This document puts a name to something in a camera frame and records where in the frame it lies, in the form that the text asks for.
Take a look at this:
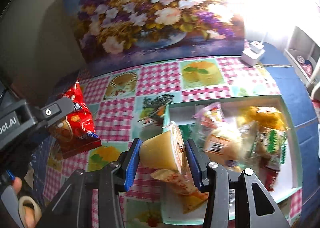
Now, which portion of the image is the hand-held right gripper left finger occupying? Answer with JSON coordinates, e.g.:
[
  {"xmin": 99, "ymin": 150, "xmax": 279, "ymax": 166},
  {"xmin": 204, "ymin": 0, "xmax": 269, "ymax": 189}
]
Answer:
[{"xmin": 44, "ymin": 138, "xmax": 143, "ymax": 228}]

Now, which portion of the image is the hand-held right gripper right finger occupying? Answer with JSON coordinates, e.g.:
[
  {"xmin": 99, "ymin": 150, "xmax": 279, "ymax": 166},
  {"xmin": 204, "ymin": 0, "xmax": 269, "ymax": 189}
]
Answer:
[{"xmin": 184, "ymin": 139, "xmax": 292, "ymax": 228}]

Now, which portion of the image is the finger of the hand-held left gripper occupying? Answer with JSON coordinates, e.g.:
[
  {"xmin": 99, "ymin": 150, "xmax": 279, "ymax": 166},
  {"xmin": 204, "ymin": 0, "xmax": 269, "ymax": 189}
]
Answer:
[{"xmin": 37, "ymin": 97, "xmax": 77, "ymax": 128}]

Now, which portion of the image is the beige cake roll packet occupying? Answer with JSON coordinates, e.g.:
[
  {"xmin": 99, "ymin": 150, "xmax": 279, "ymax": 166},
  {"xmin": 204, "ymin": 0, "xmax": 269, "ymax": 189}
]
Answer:
[{"xmin": 150, "ymin": 168, "xmax": 209, "ymax": 215}]

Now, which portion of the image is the yellow jelly cup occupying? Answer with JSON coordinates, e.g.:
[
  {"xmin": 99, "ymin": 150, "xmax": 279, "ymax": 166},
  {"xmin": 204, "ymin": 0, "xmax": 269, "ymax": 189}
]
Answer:
[{"xmin": 139, "ymin": 121, "xmax": 190, "ymax": 175}]

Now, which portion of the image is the red snack packet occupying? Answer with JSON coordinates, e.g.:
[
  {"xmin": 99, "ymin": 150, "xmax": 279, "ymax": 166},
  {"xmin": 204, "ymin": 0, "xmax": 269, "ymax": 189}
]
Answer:
[{"xmin": 47, "ymin": 80, "xmax": 102, "ymax": 160}]

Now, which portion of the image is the clear bun packet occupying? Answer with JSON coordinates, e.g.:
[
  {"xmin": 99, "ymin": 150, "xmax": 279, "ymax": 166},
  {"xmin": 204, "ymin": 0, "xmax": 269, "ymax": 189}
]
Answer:
[{"xmin": 202, "ymin": 127, "xmax": 244, "ymax": 168}]

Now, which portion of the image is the dark green snack packet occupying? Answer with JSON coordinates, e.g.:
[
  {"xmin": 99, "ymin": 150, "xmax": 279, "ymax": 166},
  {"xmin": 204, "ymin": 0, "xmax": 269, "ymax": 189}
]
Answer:
[{"xmin": 179, "ymin": 123, "xmax": 198, "ymax": 143}]

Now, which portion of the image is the purple cake roll packet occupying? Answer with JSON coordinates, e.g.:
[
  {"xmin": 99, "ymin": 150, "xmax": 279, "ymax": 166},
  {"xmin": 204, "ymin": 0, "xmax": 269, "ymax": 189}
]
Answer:
[{"xmin": 192, "ymin": 102, "xmax": 225, "ymax": 133}]

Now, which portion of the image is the red-brown snack packet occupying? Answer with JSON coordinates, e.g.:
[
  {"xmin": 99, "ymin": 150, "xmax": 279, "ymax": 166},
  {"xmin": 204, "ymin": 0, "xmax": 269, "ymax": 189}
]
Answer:
[{"xmin": 262, "ymin": 163, "xmax": 280, "ymax": 192}]

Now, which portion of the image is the green and white snack packet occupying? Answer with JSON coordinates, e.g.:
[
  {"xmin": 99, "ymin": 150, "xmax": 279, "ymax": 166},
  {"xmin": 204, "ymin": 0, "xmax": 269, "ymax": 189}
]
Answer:
[{"xmin": 246, "ymin": 128, "xmax": 288, "ymax": 168}]

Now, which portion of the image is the yellow snack packet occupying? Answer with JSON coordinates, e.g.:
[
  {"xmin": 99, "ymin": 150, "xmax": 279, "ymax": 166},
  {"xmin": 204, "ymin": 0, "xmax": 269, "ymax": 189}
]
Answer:
[{"xmin": 236, "ymin": 105, "xmax": 288, "ymax": 131}]

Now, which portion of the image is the white box with green rim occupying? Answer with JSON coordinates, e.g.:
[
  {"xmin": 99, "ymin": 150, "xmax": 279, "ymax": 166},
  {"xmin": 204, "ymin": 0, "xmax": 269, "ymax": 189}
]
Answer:
[{"xmin": 160, "ymin": 94, "xmax": 303, "ymax": 226}]

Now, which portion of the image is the person's left hand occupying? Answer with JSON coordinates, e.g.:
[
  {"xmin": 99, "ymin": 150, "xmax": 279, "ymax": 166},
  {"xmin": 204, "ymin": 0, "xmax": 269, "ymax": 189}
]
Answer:
[{"xmin": 11, "ymin": 177, "xmax": 43, "ymax": 228}]

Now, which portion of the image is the checkered picture tablecloth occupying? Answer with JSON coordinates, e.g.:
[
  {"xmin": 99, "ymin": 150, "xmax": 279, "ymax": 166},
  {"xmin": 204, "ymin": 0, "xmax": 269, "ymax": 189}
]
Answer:
[{"xmin": 22, "ymin": 54, "xmax": 303, "ymax": 228}]

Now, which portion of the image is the flower painting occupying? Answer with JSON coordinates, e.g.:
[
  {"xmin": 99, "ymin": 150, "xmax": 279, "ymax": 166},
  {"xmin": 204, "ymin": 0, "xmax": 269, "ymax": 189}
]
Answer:
[{"xmin": 62, "ymin": 0, "xmax": 247, "ymax": 76}]

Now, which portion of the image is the white charger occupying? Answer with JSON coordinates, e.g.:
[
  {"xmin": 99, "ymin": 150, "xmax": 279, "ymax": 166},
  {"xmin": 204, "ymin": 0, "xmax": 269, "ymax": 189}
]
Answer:
[{"xmin": 241, "ymin": 40, "xmax": 266, "ymax": 66}]

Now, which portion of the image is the blue grid cloth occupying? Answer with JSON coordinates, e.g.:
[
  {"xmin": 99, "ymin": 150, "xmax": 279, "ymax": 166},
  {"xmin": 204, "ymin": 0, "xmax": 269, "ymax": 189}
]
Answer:
[{"xmin": 259, "ymin": 42, "xmax": 320, "ymax": 218}]

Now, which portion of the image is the white small shelf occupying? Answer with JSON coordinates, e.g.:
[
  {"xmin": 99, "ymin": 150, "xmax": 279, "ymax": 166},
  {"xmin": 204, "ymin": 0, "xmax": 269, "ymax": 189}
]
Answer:
[{"xmin": 284, "ymin": 25, "xmax": 320, "ymax": 86}]

